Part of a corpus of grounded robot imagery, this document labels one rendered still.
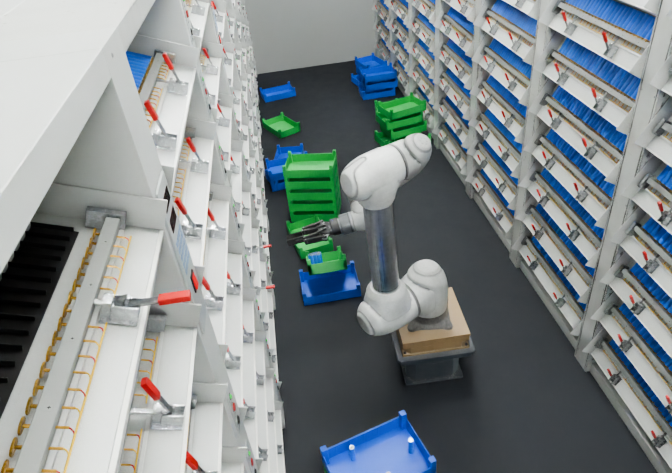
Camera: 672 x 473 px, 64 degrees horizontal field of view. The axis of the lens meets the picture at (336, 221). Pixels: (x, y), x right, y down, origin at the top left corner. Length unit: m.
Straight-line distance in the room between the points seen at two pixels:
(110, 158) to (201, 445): 0.51
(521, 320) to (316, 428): 1.09
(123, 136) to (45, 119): 0.23
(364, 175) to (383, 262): 0.38
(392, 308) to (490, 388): 0.65
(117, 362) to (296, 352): 2.02
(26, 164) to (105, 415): 0.25
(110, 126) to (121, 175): 0.07
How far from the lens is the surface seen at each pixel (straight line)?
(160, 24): 1.41
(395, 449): 1.89
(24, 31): 0.87
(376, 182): 1.69
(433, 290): 2.12
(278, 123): 4.73
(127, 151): 0.75
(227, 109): 2.19
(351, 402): 2.40
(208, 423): 1.04
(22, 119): 0.54
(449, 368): 2.43
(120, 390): 0.60
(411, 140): 1.76
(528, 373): 2.54
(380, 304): 2.01
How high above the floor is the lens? 1.94
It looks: 35 degrees down
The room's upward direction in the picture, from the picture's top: 6 degrees counter-clockwise
